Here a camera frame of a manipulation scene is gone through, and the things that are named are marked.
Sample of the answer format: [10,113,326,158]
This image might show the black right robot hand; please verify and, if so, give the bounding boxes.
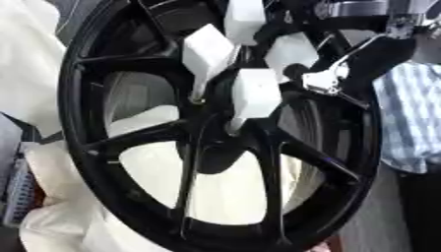
[283,31,419,110]

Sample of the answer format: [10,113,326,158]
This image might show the white pin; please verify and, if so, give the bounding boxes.
[180,23,241,103]
[223,67,284,136]
[221,0,269,47]
[262,31,321,84]

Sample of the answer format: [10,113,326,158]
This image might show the black spoked wheel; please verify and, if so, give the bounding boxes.
[56,0,385,252]

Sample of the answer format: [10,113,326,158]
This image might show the person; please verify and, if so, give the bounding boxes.
[370,60,441,252]

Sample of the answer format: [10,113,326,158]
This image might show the blue grey mesh basket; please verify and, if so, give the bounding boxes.
[0,157,43,228]

